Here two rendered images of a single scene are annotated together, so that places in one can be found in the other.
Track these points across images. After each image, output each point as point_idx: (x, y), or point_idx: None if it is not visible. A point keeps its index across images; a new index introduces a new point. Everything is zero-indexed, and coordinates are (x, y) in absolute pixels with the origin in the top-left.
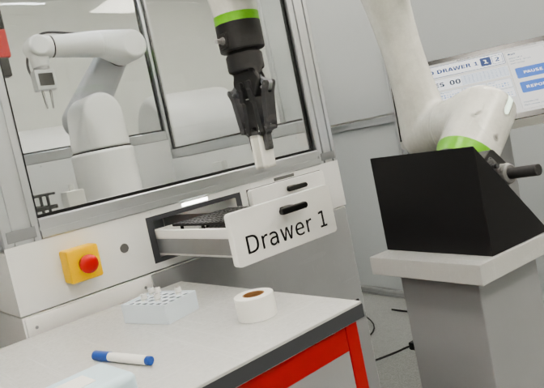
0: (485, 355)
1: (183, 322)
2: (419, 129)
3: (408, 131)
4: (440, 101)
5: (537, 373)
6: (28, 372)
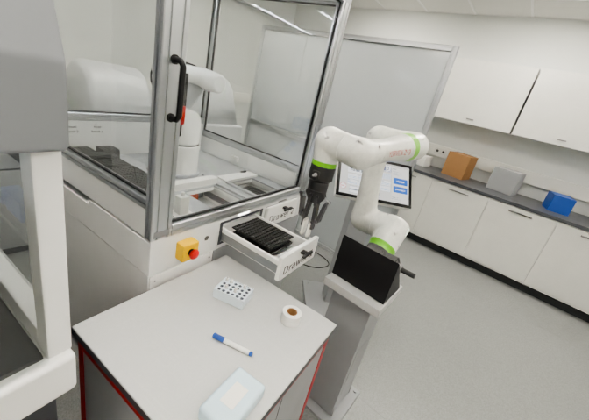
0: (358, 334)
1: (249, 310)
2: (364, 220)
3: (358, 217)
4: (378, 211)
5: (368, 336)
6: (173, 337)
